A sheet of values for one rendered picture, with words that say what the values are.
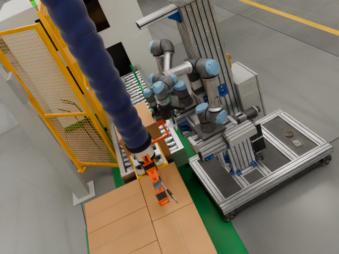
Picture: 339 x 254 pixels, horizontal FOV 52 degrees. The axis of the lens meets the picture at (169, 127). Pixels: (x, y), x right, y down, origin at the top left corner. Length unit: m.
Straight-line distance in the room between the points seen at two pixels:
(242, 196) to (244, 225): 0.28
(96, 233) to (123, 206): 0.34
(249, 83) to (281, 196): 1.22
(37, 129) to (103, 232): 1.38
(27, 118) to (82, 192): 1.22
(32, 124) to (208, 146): 1.93
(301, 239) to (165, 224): 1.20
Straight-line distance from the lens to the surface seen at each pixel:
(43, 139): 4.04
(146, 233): 3.08
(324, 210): 3.53
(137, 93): 4.87
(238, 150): 3.46
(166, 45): 3.11
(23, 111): 3.87
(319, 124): 4.34
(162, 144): 3.44
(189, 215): 3.03
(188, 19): 2.67
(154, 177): 2.68
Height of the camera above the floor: 2.86
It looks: 36 degrees down
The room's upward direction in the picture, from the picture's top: 24 degrees counter-clockwise
